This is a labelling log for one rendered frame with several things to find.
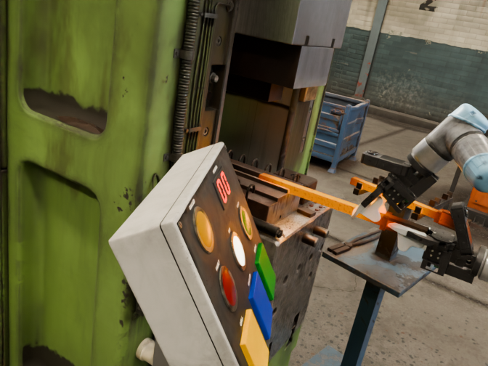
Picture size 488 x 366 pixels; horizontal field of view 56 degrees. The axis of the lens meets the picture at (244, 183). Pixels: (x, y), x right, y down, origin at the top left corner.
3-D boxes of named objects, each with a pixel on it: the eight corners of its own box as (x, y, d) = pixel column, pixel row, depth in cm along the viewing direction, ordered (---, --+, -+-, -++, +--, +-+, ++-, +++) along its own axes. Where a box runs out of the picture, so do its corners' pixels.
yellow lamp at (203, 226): (221, 243, 58) (227, 212, 56) (200, 256, 54) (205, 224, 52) (202, 234, 59) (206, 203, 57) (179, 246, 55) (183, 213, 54)
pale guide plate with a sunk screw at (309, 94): (315, 99, 150) (327, 46, 144) (304, 102, 142) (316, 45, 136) (309, 98, 151) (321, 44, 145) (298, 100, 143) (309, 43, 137)
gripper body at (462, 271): (416, 266, 106) (472, 288, 101) (427, 234, 103) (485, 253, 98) (423, 255, 113) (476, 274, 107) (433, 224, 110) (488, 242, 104)
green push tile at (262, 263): (276, 277, 83) (262, 241, 82) (274, 300, 77) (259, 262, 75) (267, 279, 84) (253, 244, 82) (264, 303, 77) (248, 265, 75)
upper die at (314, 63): (326, 85, 120) (334, 48, 117) (293, 89, 103) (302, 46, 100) (197, 54, 138) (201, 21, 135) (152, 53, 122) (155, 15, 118)
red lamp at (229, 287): (245, 300, 60) (251, 271, 58) (226, 316, 56) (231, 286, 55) (225, 290, 61) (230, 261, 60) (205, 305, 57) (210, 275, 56)
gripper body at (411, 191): (396, 216, 106) (436, 182, 100) (369, 189, 108) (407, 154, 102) (403, 208, 113) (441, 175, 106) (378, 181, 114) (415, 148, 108)
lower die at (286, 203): (297, 208, 132) (303, 181, 129) (263, 229, 116) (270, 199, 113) (183, 165, 151) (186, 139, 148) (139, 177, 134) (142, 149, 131)
